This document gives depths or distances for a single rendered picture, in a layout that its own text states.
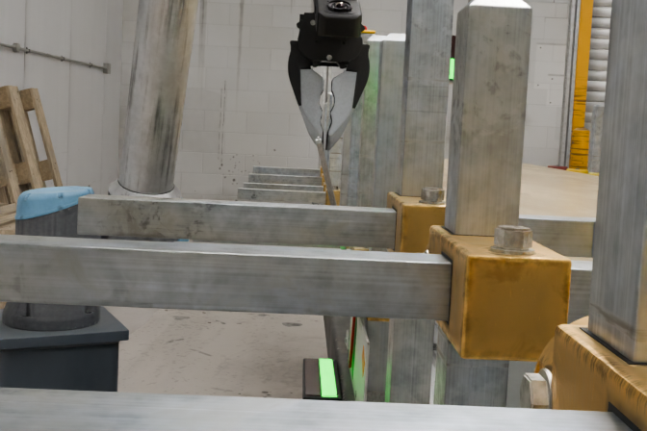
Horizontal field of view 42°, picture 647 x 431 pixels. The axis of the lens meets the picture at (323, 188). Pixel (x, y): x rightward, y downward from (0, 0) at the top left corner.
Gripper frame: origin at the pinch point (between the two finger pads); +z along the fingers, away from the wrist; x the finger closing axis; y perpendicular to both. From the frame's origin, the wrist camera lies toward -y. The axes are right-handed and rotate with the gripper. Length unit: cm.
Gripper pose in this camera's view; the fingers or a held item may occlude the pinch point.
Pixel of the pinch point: (324, 139)
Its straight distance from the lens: 95.1
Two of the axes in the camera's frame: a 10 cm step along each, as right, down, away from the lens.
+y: -0.3, -0.8, 10.0
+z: -0.5, 10.0, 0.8
